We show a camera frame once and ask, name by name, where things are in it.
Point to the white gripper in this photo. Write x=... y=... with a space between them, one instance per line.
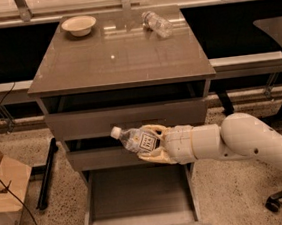
x=179 y=144

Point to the blue labelled plastic bottle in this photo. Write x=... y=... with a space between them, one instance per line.
x=138 y=140

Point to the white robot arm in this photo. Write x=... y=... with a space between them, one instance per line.
x=239 y=136

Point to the open bottom drawer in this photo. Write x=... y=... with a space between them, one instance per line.
x=142 y=195

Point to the middle drawer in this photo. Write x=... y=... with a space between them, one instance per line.
x=99 y=153

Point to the grey drawer cabinet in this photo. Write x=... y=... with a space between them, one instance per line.
x=120 y=54

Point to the top drawer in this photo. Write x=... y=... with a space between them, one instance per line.
x=90 y=115

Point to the clear plastic bottle on counter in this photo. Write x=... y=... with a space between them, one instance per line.
x=159 y=25

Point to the black desk leg right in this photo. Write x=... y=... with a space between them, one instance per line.
x=225 y=101

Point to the black desk leg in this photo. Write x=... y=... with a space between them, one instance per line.
x=225 y=101
x=45 y=171

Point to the black desk leg left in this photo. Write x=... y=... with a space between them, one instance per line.
x=45 y=171

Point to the black office chair base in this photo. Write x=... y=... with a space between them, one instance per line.
x=273 y=202

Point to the white bowl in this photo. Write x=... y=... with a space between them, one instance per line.
x=79 y=26

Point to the cardboard box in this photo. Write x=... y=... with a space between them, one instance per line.
x=14 y=180

